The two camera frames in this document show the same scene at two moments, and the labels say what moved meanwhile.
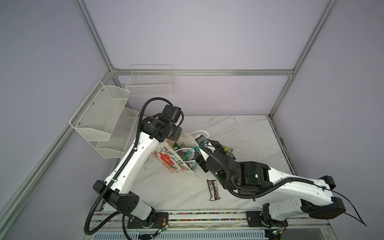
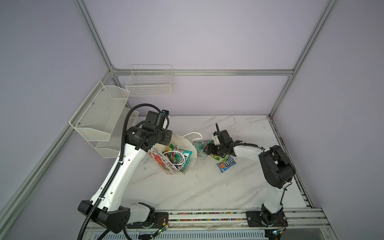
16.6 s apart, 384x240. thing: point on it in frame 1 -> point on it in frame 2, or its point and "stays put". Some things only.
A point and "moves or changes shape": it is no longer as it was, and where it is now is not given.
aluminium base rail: x=292 y=225 stays put
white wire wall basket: x=150 y=80 stays put
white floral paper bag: x=178 y=156 moves or changes shape
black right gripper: x=200 y=162 -> x=210 y=149
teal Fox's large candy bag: x=188 y=155 -> x=178 y=158
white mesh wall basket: x=102 y=119 stays put
